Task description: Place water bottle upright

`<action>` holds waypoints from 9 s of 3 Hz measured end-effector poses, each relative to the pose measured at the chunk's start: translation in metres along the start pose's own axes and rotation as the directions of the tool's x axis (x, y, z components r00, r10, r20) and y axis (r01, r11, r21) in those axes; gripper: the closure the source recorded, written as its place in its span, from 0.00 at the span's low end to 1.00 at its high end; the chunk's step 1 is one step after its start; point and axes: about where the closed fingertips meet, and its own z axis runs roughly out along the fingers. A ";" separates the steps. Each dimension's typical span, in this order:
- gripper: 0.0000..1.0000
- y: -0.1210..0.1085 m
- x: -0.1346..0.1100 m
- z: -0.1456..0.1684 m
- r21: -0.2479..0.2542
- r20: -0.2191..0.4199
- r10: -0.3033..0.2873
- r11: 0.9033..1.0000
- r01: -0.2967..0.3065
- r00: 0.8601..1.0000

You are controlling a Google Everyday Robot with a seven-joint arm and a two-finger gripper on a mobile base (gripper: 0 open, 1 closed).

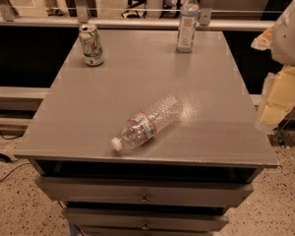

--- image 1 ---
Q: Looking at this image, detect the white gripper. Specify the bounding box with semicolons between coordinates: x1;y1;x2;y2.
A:
251;0;295;131

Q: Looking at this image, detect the tall white-label water bottle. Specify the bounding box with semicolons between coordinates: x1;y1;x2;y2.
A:
176;0;200;52

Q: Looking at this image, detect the black cable on floor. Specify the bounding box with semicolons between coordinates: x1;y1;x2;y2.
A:
0;125;32;183

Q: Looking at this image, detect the grey drawer cabinet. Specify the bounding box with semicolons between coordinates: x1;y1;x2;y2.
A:
16;29;277;236

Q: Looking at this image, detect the clear crinkled water bottle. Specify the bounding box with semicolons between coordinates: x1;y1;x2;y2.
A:
111;94;183;151

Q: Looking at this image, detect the grey metal railing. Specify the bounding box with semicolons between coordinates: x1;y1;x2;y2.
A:
0;0;274;31

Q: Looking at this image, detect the upper grey drawer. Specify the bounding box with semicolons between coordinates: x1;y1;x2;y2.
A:
36;177;253;207

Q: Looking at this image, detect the grey drawer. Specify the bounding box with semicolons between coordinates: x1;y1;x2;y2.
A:
36;177;253;207
63;208;228;232

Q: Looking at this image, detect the green white soda can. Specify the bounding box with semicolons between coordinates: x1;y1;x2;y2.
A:
79;24;104;66

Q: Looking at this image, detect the lower grey drawer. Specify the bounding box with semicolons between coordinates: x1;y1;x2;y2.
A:
63;208;228;232

